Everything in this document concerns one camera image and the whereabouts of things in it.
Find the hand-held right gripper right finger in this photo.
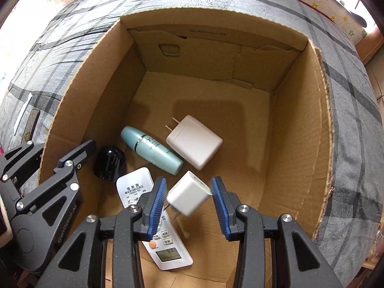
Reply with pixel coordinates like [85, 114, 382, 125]
[211, 177, 339, 288]

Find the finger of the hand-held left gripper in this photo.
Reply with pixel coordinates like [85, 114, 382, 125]
[0, 140, 45, 200]
[16, 139, 97, 231]

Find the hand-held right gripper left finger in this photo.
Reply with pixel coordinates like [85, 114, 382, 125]
[43, 177, 167, 288]

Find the white remote control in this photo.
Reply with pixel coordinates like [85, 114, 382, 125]
[116, 167, 193, 271]

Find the small white charger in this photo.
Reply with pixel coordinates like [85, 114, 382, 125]
[163, 170, 212, 221]

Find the small black jar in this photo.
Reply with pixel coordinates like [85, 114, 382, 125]
[93, 146, 126, 181]

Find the teal cosmetic bottle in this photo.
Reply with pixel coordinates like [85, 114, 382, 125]
[120, 126, 184, 175]

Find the large white charger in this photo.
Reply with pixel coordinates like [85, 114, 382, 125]
[164, 115, 223, 170]

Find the brown cardboard box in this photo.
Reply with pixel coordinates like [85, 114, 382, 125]
[38, 12, 335, 288]

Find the person's left forearm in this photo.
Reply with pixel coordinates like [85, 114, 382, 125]
[0, 198, 13, 235]

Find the black smartphone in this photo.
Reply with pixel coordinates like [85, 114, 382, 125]
[21, 109, 40, 144]

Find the white smartphone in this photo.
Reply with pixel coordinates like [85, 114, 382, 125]
[13, 93, 33, 135]

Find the grey plaid bed sheet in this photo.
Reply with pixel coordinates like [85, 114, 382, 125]
[0, 0, 381, 273]

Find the dark oval object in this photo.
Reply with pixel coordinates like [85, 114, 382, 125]
[349, 11, 369, 29]

